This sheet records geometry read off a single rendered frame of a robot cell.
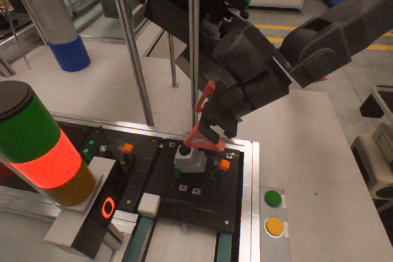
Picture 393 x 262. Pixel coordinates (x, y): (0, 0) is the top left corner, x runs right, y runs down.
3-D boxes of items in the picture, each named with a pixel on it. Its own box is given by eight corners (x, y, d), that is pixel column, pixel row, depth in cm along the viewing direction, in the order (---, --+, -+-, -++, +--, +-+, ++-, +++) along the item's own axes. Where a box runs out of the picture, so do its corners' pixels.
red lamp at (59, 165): (89, 152, 26) (72, 126, 22) (64, 193, 22) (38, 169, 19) (52, 146, 26) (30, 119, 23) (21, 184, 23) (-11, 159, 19)
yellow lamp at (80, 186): (103, 173, 29) (90, 153, 26) (82, 210, 26) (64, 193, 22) (69, 167, 30) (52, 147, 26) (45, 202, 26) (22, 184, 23)
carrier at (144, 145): (162, 140, 72) (157, 114, 62) (134, 214, 55) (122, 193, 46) (96, 130, 75) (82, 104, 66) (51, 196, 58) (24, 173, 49)
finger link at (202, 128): (169, 144, 39) (205, 125, 33) (179, 117, 44) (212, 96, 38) (195, 163, 42) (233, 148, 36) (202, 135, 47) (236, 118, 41)
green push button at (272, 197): (279, 194, 59) (281, 191, 57) (279, 209, 56) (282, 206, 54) (264, 192, 59) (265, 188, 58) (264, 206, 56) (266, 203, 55)
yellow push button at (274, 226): (281, 221, 54) (283, 218, 52) (282, 238, 51) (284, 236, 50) (264, 217, 54) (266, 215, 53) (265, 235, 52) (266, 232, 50)
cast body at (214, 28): (216, 40, 62) (228, 20, 57) (212, 48, 59) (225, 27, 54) (190, 25, 61) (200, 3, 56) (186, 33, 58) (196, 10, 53)
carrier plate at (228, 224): (238, 153, 68) (240, 149, 67) (233, 235, 52) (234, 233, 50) (166, 141, 71) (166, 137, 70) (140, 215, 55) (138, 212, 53)
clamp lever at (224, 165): (217, 173, 58) (230, 161, 53) (216, 180, 57) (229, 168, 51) (205, 169, 58) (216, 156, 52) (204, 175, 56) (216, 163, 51)
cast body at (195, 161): (207, 158, 56) (197, 140, 52) (204, 172, 53) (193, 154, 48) (179, 159, 59) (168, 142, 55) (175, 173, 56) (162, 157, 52)
